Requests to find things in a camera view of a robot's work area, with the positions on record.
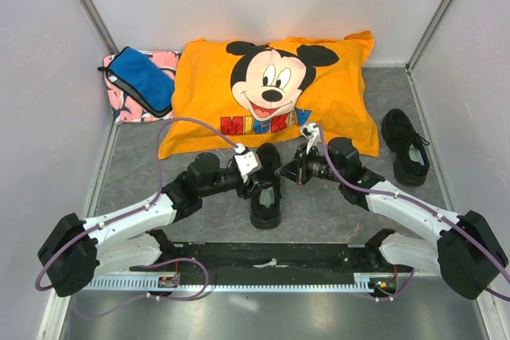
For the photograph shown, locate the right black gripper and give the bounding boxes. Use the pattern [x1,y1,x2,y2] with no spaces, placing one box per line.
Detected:
[275,142,343,186]

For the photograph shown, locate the black shoe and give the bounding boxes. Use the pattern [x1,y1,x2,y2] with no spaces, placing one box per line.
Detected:
[381,108,430,186]
[250,143,282,229]

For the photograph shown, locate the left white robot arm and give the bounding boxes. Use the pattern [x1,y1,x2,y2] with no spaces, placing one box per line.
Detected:
[37,150,271,297]

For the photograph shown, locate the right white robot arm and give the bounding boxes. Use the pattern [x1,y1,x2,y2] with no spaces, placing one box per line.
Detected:
[276,138,509,300]

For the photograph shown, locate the orange Mickey Mouse pillow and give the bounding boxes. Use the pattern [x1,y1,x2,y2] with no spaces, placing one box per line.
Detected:
[159,31,379,158]

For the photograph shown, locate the pink patterned cloth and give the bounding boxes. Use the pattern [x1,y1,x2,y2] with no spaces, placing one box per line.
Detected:
[102,50,182,123]

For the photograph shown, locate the blue cloth pouch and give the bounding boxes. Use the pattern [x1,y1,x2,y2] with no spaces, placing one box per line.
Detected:
[97,46,175,118]

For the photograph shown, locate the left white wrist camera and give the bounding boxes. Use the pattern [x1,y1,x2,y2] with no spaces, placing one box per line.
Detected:
[233,143,262,183]

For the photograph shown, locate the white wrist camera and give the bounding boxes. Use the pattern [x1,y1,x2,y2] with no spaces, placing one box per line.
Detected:
[233,143,262,183]
[300,123,320,154]

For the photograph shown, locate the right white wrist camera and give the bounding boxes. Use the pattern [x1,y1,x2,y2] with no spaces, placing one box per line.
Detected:
[300,123,320,154]

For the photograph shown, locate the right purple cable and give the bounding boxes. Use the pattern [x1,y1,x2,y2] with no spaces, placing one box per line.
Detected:
[314,123,510,303]

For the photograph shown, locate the purple cable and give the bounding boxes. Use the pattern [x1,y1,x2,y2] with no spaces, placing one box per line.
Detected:
[314,123,510,303]
[34,116,244,319]

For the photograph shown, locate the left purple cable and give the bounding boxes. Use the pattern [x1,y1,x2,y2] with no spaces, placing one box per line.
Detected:
[34,116,244,319]

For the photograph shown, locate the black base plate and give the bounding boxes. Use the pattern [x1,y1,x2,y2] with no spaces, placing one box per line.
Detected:
[129,240,411,287]

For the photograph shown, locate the slotted grey cable duct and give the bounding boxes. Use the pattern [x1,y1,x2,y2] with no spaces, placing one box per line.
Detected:
[84,273,397,294]

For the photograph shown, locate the left aluminium frame post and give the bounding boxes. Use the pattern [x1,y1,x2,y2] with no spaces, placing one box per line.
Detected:
[79,0,119,54]

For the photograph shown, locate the aluminium frame post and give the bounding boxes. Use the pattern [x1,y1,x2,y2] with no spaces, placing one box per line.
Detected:
[79,0,119,54]
[406,0,455,74]

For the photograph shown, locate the right aluminium frame post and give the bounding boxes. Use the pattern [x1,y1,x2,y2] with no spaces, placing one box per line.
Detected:
[406,0,455,74]

